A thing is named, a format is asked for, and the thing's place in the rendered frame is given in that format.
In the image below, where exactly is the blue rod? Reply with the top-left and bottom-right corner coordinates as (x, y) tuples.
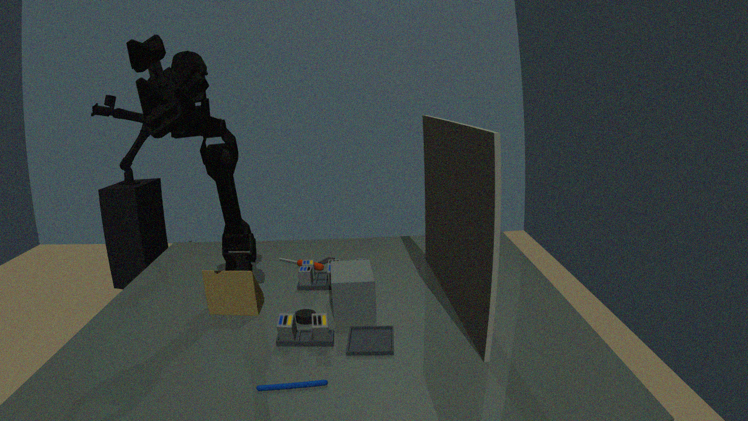
(257, 379), (328, 391)

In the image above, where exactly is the orange-handled screwdriver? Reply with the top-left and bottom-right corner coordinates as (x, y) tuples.
(279, 258), (324, 271)

